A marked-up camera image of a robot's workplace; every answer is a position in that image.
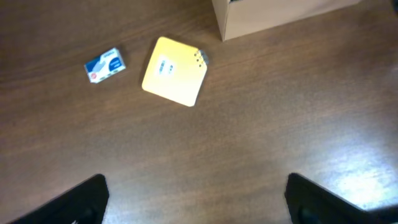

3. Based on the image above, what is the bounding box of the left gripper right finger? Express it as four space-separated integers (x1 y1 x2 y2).
284 173 397 224

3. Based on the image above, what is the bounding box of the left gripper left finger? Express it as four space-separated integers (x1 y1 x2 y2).
12 174 109 224

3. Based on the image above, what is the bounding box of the yellow spiral notepad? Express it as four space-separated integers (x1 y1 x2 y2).
142 37 208 107

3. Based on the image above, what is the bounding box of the small blue white box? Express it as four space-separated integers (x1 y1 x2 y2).
84 47 126 83

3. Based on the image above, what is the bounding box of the brown cardboard box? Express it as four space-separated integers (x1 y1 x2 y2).
212 0 360 41

